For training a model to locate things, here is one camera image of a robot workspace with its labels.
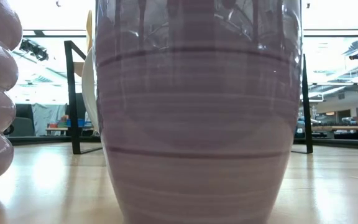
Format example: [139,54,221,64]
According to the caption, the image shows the black aluminium table frame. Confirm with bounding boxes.
[7,135,358,152]

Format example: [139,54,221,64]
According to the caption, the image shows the black ceiling rig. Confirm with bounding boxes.
[19,38,50,62]

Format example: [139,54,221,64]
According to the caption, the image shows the grey armchair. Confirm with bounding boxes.
[7,103,37,138]

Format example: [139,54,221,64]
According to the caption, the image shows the wooden shelf riser black legs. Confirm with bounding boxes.
[63,39,314,156]

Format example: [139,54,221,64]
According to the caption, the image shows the yellow faceted mug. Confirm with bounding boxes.
[85,9,96,54]

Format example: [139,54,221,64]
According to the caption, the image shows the wooden workbench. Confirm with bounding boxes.
[311,116,358,141]

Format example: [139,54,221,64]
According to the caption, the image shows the purple striped ceramic mug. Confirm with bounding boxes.
[81,0,304,224]

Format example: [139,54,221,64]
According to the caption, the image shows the grey cloth cover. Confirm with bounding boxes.
[31,103,68,137]

